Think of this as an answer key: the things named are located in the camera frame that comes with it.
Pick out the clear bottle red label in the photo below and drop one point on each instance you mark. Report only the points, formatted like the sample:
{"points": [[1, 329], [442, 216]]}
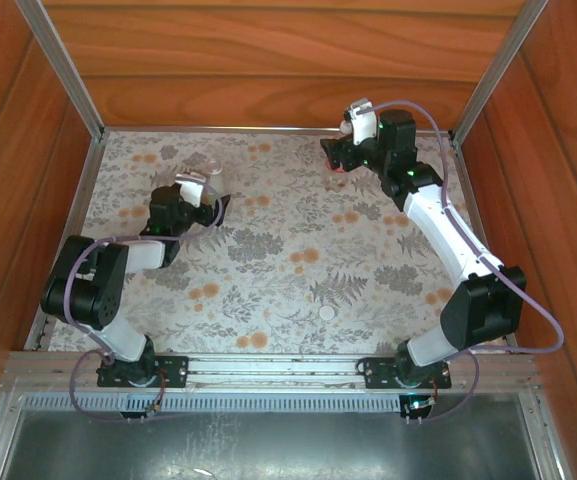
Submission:
{"points": [[338, 171]]}

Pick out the small board green light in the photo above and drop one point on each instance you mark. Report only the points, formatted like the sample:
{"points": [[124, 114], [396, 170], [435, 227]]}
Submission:
{"points": [[419, 404]]}

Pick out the clear bottle green label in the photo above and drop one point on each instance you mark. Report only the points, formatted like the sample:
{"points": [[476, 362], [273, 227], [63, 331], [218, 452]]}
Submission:
{"points": [[216, 180]]}

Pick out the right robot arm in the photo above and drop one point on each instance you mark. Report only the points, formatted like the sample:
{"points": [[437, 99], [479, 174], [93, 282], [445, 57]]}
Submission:
{"points": [[438, 225]]}

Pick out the aluminium rear table rail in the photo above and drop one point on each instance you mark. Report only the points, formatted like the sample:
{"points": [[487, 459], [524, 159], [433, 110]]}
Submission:
{"points": [[248, 131]]}

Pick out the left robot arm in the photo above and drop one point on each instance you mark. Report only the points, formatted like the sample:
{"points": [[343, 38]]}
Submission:
{"points": [[83, 295]]}

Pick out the floral table cover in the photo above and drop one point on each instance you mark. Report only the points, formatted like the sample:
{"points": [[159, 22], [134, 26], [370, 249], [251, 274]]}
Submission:
{"points": [[288, 280]]}

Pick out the shiny metal sheet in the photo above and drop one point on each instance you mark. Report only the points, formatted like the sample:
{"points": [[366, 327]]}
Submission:
{"points": [[268, 445]]}

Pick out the aluminium side table rail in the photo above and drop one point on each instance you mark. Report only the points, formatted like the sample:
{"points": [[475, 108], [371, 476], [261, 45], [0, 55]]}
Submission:
{"points": [[82, 200], [472, 200]]}

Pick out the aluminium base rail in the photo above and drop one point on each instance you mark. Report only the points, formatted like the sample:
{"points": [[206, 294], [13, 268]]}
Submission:
{"points": [[278, 367]]}

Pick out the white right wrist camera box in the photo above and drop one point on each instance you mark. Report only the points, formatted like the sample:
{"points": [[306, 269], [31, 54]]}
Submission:
{"points": [[365, 125]]}

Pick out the aluminium frame post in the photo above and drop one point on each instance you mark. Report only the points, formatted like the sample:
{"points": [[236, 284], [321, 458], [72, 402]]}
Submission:
{"points": [[500, 65], [60, 65]]}

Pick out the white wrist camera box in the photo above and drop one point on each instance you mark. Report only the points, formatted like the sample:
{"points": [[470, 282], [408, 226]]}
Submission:
{"points": [[190, 190], [365, 125]]}

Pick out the white plain bottle cap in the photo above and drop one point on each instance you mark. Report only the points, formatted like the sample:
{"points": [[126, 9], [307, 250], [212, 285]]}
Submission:
{"points": [[326, 313]]}

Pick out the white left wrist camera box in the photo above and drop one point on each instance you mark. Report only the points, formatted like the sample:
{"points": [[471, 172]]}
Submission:
{"points": [[190, 190]]}

